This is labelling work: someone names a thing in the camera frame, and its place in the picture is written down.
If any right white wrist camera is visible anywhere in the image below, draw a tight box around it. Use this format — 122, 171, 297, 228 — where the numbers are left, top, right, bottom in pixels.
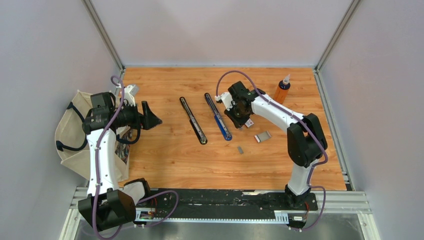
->
214, 91, 235, 111

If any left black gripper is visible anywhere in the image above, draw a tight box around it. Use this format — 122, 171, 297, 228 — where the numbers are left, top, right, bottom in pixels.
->
111, 101, 162, 131

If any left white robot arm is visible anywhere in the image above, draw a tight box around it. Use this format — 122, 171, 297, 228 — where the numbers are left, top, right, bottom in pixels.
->
78, 92, 162, 232

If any orange glue bottle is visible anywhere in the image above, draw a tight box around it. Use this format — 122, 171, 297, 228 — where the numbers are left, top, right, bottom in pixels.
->
273, 74, 291, 105

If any blue stapler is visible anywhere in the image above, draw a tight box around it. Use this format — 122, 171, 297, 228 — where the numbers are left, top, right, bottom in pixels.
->
204, 92, 233, 141

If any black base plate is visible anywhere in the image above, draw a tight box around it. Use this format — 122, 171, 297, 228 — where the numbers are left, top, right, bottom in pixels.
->
136, 188, 319, 221

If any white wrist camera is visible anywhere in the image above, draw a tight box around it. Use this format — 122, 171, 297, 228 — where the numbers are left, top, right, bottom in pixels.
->
124, 84, 139, 106
214, 91, 235, 111

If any black stapler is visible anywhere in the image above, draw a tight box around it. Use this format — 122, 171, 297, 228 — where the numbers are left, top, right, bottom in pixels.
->
179, 96, 208, 145

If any white red staple box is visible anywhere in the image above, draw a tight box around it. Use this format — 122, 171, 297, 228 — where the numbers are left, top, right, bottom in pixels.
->
244, 119, 254, 128

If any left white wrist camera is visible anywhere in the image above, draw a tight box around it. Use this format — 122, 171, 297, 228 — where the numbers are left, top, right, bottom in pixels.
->
124, 84, 139, 106

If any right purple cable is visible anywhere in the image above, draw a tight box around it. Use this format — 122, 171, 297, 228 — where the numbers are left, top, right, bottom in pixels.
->
215, 70, 329, 232

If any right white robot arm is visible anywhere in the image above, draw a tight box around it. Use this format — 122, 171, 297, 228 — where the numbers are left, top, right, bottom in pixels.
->
214, 81, 328, 210

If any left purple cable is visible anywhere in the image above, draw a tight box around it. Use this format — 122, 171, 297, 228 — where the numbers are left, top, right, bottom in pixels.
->
91, 75, 180, 240

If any purple cable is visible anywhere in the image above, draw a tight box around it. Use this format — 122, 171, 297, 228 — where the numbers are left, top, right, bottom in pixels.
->
91, 75, 180, 240
215, 70, 329, 232

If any beige tote bag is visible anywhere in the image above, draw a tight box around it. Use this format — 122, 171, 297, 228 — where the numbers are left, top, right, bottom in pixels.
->
54, 91, 130, 182

